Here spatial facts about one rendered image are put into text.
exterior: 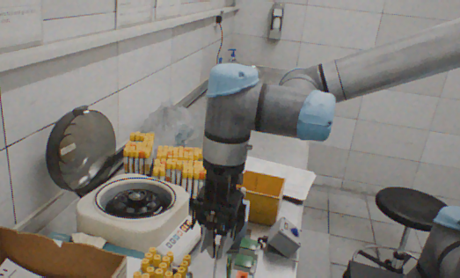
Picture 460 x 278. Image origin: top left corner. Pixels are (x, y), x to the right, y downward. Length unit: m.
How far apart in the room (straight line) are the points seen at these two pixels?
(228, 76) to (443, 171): 3.02
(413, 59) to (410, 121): 2.60
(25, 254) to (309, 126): 0.64
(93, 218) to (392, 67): 0.71
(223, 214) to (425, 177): 2.92
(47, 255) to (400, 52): 0.76
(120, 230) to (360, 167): 2.64
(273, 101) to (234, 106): 0.06
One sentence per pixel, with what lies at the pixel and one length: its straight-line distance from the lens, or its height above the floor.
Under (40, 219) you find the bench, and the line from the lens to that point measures 1.17.
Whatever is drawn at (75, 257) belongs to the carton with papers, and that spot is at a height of 0.99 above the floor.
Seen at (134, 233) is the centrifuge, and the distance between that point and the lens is 0.95.
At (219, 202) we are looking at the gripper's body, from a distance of 0.65.
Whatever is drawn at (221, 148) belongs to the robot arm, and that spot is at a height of 1.29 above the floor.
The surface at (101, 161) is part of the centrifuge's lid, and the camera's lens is 1.19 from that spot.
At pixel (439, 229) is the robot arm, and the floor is 1.14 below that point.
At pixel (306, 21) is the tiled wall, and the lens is 3.09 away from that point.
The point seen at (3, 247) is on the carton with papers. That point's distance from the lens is 0.97.
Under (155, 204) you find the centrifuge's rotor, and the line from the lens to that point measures 1.05.
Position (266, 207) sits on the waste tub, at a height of 0.94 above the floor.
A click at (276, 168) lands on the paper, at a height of 0.89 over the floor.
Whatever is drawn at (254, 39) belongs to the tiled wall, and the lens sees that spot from 3.14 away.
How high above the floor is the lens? 1.53
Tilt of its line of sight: 22 degrees down
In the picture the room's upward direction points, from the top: 6 degrees clockwise
